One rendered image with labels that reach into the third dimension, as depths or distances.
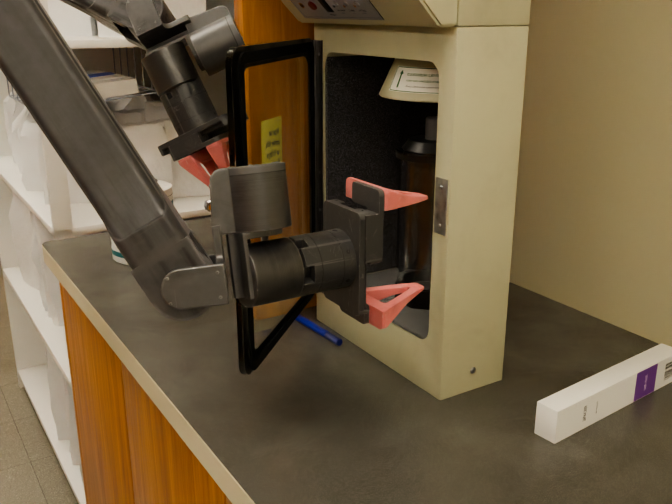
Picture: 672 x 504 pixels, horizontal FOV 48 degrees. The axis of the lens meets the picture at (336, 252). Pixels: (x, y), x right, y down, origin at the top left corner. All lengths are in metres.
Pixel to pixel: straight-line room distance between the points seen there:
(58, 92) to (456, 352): 0.59
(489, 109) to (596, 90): 0.41
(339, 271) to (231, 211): 0.11
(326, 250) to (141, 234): 0.17
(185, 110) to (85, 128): 0.31
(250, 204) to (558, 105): 0.81
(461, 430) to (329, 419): 0.16
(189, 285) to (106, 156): 0.13
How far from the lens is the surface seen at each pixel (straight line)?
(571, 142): 1.34
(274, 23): 1.17
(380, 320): 0.74
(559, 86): 1.36
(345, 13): 1.00
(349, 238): 0.70
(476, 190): 0.94
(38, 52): 0.68
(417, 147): 1.04
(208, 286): 0.65
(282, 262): 0.66
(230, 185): 0.66
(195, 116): 0.96
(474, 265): 0.97
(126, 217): 0.66
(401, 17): 0.91
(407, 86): 0.99
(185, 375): 1.09
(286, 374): 1.07
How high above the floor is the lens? 1.43
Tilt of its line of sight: 18 degrees down
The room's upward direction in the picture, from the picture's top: straight up
